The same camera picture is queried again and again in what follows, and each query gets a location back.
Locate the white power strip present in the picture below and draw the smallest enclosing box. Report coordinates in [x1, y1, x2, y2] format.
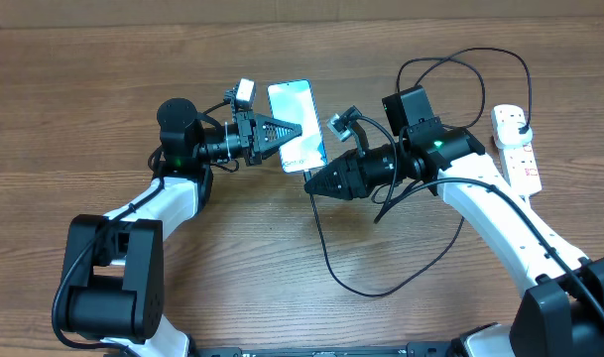
[491, 104, 543, 201]

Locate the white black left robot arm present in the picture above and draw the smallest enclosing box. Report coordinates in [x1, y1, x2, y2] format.
[51, 98, 302, 356]

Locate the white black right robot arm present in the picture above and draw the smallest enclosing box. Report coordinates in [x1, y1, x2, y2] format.
[304, 85, 604, 356]

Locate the black smartphone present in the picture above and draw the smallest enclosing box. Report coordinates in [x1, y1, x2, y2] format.
[266, 78, 329, 175]

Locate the white charger plug adapter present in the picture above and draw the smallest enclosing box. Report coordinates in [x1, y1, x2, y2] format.
[494, 122, 534, 150]

